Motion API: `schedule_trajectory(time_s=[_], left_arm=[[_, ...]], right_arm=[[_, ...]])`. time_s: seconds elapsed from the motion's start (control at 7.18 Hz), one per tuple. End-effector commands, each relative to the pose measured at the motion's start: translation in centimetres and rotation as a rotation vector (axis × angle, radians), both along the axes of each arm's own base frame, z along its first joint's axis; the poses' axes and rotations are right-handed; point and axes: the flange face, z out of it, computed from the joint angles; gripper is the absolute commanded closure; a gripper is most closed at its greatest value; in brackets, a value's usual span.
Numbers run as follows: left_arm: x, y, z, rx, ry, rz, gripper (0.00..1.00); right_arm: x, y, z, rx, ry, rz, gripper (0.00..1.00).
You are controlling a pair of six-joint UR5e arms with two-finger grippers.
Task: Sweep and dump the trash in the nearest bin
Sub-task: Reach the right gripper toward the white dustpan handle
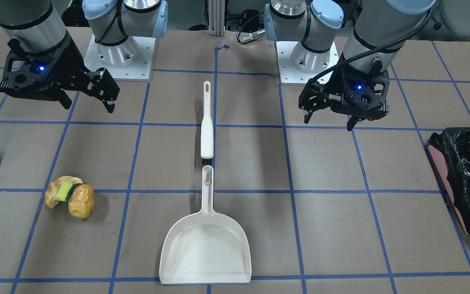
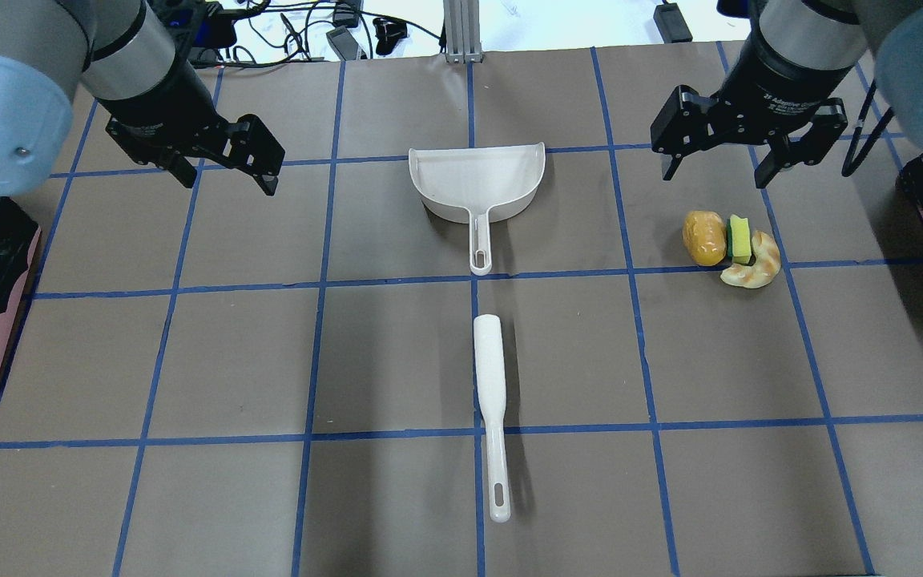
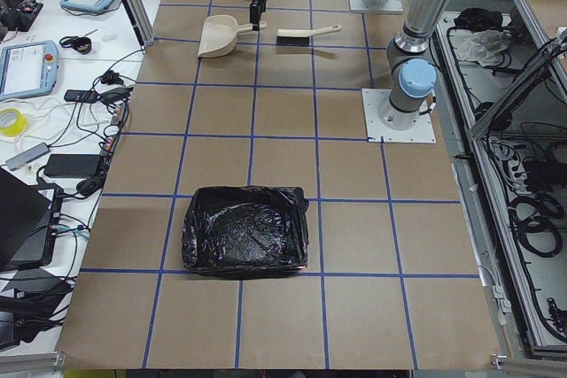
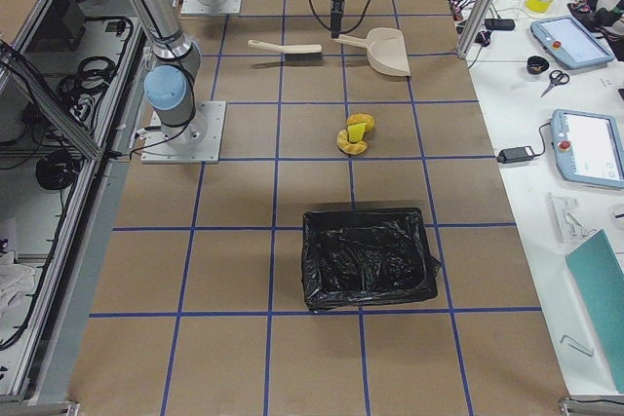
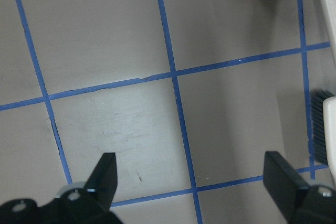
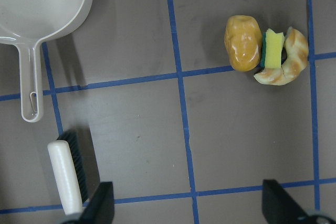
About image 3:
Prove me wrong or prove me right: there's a beige plastic dustpan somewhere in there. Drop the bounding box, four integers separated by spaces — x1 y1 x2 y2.
198 15 254 58

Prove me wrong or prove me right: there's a black bag lined bin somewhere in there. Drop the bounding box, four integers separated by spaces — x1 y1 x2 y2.
181 186 309 279

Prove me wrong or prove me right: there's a yellow tape roll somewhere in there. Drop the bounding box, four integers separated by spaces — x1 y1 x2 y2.
0 108 29 137

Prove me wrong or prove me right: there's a grey usb hub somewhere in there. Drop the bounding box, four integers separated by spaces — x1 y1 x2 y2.
5 143 50 171

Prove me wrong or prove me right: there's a black laptop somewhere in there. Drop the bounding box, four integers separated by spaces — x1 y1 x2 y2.
1 169 63 272

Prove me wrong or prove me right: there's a crumpled white cloth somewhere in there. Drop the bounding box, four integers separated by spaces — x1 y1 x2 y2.
454 30 511 67

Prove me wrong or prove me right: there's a near teach pendant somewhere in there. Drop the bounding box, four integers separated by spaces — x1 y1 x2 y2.
1 41 58 101

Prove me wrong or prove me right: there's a black tape roll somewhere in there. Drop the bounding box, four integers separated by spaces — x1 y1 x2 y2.
71 36 92 55

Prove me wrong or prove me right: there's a black power brick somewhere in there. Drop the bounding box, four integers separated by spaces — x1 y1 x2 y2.
43 154 101 178

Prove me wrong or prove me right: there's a beige hand brush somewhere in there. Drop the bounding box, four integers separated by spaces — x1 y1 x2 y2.
276 25 342 47

